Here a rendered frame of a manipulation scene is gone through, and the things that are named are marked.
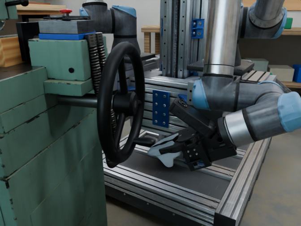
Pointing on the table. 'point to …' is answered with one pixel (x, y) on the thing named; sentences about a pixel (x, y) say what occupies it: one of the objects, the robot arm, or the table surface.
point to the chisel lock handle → (17, 3)
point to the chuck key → (54, 17)
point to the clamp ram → (29, 28)
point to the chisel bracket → (7, 11)
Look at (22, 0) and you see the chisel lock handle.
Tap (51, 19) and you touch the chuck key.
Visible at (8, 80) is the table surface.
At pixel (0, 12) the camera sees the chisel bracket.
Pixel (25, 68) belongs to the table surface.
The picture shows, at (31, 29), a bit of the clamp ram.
